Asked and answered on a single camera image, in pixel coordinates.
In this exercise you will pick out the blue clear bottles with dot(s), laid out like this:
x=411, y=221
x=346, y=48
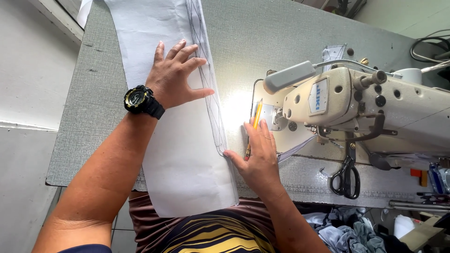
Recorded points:
x=439, y=177

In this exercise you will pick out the person's left hand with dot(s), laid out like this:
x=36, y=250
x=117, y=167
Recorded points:
x=168, y=82

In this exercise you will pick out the small clear pattern piece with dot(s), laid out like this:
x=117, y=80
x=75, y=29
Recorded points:
x=333, y=53

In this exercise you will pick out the measuring tape strip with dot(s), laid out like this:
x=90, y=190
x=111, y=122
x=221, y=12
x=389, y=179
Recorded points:
x=316, y=191

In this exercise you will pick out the person's right hand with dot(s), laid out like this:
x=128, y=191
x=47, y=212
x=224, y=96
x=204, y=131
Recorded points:
x=260, y=165

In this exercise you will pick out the black scissors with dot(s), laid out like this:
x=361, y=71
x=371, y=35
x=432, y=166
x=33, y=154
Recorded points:
x=346, y=175

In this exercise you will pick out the white fabric with stitched lines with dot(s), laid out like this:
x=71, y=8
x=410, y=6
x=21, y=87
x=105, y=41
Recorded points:
x=175, y=151

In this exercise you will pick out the brown striped shirt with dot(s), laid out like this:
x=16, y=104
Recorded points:
x=218, y=228

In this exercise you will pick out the white round container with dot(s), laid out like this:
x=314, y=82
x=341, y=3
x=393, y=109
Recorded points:
x=407, y=75

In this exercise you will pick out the black and yellow wristwatch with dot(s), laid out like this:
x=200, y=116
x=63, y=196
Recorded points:
x=140, y=100

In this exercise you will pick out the heap of clothes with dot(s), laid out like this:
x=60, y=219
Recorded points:
x=344, y=230

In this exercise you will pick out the cream industrial sewing machine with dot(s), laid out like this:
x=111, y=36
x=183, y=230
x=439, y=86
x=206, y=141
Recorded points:
x=369, y=105

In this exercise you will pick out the small white fabric piece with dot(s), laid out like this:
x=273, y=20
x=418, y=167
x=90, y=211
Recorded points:
x=293, y=150

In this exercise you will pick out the orange small block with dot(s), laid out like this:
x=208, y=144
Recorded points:
x=418, y=175

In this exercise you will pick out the grey gooseneck machine lamp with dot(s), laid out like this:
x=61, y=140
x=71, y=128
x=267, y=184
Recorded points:
x=288, y=77

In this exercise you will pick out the yellow pencil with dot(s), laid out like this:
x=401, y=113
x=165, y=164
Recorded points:
x=257, y=114

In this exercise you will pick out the cardboard piece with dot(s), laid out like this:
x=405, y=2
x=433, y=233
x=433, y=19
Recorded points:
x=420, y=233

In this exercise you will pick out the metal bar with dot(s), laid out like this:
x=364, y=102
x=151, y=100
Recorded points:
x=418, y=206

